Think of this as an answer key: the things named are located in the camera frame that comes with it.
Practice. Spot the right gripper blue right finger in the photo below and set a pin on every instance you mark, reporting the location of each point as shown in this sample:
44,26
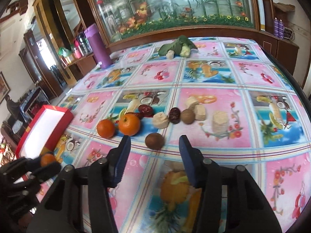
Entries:
192,159

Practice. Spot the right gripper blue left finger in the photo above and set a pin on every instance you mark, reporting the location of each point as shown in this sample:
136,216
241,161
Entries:
117,160

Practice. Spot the small orange mandarin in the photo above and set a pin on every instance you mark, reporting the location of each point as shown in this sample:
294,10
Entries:
47,159

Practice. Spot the large orange mandarin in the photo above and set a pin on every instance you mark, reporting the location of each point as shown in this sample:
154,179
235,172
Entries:
129,124

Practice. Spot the brown kiwi front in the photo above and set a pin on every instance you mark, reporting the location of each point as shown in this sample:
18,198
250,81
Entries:
154,141

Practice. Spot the brown kiwi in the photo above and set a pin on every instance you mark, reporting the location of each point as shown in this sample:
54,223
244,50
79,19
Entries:
154,141
187,116

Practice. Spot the brown kiwi back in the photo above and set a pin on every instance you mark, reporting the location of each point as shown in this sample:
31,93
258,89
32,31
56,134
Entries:
187,116

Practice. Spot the tall beige cake cylinder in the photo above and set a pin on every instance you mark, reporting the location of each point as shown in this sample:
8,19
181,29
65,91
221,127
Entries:
220,122

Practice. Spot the beige cake cube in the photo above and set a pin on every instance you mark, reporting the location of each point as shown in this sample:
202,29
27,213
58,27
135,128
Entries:
200,112
191,102

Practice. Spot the dark red date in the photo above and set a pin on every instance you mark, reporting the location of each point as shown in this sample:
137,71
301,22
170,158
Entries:
174,115

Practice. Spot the round beige cake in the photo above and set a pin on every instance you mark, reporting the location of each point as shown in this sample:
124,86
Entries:
160,120

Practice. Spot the red tray white inside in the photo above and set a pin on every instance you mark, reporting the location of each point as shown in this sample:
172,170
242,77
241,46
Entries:
44,131

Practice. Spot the person in dark clothes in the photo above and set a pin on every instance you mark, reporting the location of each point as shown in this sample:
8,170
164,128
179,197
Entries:
13,107

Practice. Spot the colourful fruit print tablecloth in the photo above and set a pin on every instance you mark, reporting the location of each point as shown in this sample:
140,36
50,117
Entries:
268,133

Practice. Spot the wooden sideboard cabinet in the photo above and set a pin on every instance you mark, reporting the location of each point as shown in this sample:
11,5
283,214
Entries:
80,67

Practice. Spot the beige cake piece by cauliflower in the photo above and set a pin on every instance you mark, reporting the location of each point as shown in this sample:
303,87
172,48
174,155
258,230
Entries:
170,54

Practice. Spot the green leafy cauliflower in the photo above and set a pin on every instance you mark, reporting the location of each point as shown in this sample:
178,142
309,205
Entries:
182,47

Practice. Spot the pink bottle on sideboard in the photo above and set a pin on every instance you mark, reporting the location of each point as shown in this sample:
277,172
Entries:
76,50

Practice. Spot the green bag on sideboard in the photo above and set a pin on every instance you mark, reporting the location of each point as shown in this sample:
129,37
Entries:
64,52

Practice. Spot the black thermos flask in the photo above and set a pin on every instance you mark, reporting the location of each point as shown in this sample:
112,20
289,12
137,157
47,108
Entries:
84,44

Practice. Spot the purple thermos bottle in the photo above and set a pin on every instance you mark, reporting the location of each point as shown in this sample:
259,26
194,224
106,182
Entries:
99,50

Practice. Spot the flower mural glass panel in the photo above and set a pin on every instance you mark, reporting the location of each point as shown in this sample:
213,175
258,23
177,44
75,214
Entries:
121,19

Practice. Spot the purple bottles on shelf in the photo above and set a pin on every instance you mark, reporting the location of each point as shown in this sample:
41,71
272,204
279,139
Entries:
278,28

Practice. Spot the framed wall painting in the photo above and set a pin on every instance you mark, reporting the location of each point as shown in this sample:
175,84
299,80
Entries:
4,88

